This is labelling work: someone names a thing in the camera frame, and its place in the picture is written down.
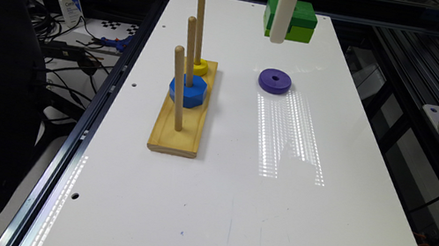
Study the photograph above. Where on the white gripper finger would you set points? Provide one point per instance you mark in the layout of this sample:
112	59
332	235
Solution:
280	24

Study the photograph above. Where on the green square block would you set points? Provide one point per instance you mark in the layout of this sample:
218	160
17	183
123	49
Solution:
302	25

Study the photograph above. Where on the blue octagon block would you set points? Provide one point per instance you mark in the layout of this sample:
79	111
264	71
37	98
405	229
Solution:
195	95

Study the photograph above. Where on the back wooden peg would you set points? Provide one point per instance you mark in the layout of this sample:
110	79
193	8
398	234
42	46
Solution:
199	31

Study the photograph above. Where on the wooden peg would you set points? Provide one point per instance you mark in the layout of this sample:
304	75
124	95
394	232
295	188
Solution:
199	31
189	68
179	78

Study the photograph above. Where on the middle wooden peg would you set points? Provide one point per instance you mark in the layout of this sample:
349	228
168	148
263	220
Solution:
189	68

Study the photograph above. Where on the front wooden peg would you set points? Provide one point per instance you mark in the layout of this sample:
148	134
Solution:
179	78

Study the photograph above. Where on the checkerboard calibration sheet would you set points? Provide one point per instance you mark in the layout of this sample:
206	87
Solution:
118	26

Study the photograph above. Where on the white lotion pump bottle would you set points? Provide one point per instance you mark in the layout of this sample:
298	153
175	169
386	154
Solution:
72	12

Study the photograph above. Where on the blue handled tool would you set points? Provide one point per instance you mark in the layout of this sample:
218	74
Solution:
118	44

